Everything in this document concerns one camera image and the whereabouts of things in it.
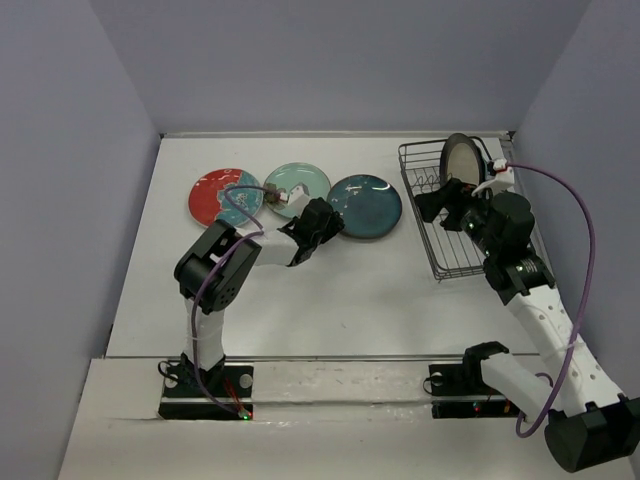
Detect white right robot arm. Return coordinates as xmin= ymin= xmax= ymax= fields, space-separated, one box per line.
xmin=414 ymin=179 xmax=639 ymax=473

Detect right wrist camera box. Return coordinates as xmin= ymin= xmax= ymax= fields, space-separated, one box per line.
xmin=471 ymin=158 xmax=515 ymax=198

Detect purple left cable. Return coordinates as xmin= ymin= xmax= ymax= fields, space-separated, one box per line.
xmin=191 ymin=185 xmax=289 ymax=416

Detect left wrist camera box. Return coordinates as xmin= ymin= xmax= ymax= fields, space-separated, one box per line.
xmin=276 ymin=183 xmax=311 ymax=218

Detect black wire dish rack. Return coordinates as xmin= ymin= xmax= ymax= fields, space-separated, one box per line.
xmin=397 ymin=136 xmax=536 ymax=284

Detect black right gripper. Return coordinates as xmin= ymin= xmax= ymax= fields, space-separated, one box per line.
xmin=413 ymin=177 xmax=499 ymax=257

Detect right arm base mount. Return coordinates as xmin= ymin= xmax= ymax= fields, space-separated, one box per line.
xmin=422 ymin=363 xmax=520 ymax=419

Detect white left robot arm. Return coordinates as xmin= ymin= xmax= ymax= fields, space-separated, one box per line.
xmin=165 ymin=198 xmax=344 ymax=400

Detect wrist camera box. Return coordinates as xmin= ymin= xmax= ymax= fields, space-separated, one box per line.
xmin=276 ymin=183 xmax=311 ymax=218
xmin=471 ymin=158 xmax=515 ymax=198

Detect mint green flower plate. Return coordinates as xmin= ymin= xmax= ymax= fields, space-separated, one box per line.
xmin=263 ymin=162 xmax=331 ymax=199

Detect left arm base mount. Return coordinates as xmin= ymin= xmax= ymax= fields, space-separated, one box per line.
xmin=157 ymin=361 xmax=254 ymax=421

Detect grey rimmed cream plate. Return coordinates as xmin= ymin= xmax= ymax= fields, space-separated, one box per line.
xmin=439 ymin=133 xmax=486 ymax=186

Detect dark teal blossom plate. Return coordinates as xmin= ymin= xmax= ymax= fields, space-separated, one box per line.
xmin=327 ymin=174 xmax=403 ymax=240

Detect red and blue floral plate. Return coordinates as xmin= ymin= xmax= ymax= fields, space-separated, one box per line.
xmin=187 ymin=168 xmax=264 ymax=227

